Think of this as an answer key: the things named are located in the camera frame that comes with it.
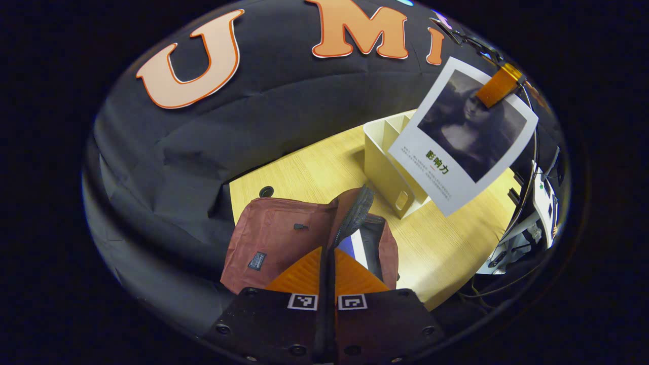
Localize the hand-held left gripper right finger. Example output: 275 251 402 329
332 248 444 363

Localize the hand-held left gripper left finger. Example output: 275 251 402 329
203 247 325 363

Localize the blue cover book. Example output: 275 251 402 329
337 230 371 269

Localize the grey portrait cover book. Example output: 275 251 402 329
388 57 539 217

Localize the maroon schoolbag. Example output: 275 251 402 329
221 185 400 296

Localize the white bookshelf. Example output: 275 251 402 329
363 109 431 220

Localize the white electronic box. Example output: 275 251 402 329
532 162 561 249

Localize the white metal stand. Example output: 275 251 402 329
477 210 548 274

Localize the black backdrop cloth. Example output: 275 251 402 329
83 0 563 335

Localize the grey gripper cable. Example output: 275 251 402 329
507 86 539 244

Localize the thin black cable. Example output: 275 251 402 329
459 264 543 300

